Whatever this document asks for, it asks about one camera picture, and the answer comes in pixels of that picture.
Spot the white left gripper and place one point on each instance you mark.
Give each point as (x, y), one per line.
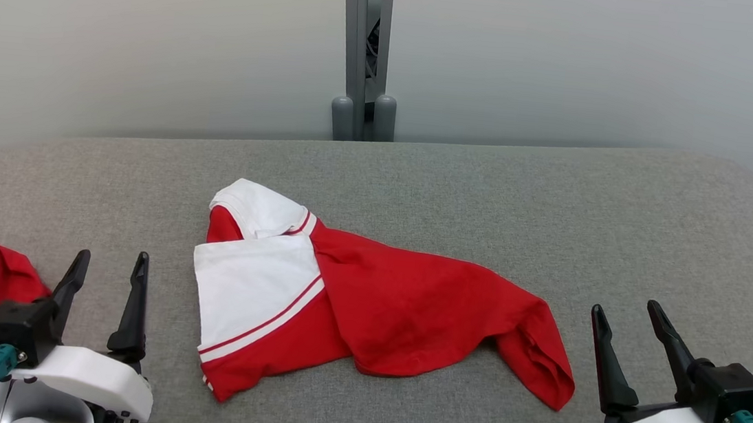
(91, 374)

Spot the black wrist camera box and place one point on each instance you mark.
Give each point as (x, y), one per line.
(728, 394)
(16, 329)

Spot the red garment with white panel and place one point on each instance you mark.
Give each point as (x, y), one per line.
(408, 311)

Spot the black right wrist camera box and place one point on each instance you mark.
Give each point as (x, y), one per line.
(728, 394)

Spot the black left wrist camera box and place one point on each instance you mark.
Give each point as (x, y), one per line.
(16, 329)

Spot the grey cylindrical post foot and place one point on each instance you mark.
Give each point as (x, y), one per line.
(342, 120)
(385, 119)

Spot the grey metal partition post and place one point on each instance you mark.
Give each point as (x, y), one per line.
(359, 30)

